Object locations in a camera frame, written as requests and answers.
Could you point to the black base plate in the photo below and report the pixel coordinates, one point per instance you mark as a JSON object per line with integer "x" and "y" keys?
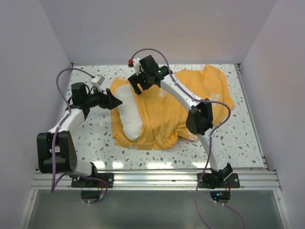
{"x": 207, "y": 181}
{"x": 99, "y": 180}

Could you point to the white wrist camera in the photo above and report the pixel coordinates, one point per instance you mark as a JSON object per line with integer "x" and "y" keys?
{"x": 135, "y": 63}
{"x": 97, "y": 81}

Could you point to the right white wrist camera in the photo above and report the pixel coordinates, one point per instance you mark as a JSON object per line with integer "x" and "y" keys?
{"x": 135, "y": 63}

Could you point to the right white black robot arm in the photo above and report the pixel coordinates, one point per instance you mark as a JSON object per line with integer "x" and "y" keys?
{"x": 199, "y": 111}

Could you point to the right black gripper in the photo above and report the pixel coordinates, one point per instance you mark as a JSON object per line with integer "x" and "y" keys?
{"x": 138, "y": 79}

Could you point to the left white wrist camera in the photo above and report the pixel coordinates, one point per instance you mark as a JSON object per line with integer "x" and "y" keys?
{"x": 97, "y": 81}

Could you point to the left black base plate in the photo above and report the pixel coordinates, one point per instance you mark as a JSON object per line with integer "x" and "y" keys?
{"x": 99, "y": 180}

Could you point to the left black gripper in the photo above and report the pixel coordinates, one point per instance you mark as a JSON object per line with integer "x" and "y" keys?
{"x": 108, "y": 100}

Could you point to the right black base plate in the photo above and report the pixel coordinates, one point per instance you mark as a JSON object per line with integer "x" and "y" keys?
{"x": 207, "y": 181}

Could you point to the orange pillowcase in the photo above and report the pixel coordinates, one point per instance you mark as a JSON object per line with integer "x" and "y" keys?
{"x": 162, "y": 115}

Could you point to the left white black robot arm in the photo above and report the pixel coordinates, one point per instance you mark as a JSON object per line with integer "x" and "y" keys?
{"x": 56, "y": 150}

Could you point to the white pillow yellow edge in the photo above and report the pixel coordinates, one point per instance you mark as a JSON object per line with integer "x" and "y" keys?
{"x": 129, "y": 114}

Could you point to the aluminium mounting rail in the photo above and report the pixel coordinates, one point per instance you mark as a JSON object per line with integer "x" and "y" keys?
{"x": 188, "y": 179}

